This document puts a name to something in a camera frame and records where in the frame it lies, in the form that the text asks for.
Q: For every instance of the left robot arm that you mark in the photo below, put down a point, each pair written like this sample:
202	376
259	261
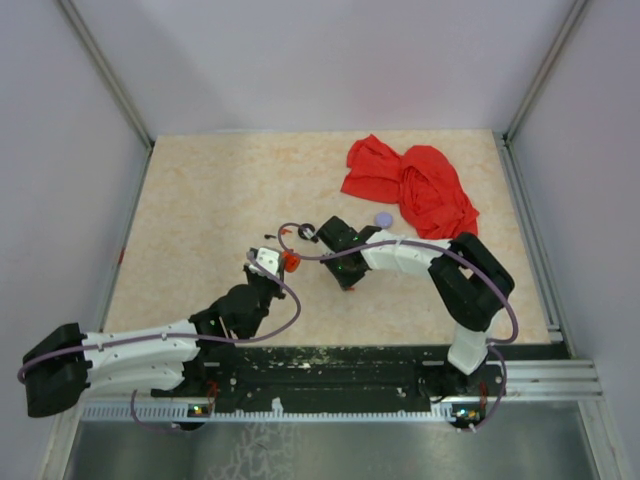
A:
167	361

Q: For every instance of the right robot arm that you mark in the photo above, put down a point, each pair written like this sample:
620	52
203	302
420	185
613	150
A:
471	282

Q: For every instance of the red crumpled cloth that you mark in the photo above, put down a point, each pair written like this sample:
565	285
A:
421	182

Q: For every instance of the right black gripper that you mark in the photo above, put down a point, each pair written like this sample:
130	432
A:
345	281

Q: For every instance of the purple earbud charging case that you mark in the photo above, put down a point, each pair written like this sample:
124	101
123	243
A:
383	220

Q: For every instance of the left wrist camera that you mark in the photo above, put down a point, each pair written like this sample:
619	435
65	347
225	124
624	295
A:
265	260

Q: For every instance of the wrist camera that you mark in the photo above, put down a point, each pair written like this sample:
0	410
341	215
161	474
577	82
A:
265	260
310	232

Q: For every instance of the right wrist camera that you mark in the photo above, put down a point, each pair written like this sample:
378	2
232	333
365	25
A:
310	232

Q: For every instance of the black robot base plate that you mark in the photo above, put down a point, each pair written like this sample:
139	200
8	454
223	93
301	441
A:
315	380

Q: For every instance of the black round charging case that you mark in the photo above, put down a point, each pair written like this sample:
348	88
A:
305	231

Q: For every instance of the white slotted cable duct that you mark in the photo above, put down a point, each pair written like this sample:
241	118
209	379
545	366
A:
160	411

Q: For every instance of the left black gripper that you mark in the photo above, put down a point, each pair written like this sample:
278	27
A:
279	294

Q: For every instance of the red round charging case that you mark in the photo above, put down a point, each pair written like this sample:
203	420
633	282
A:
290	261

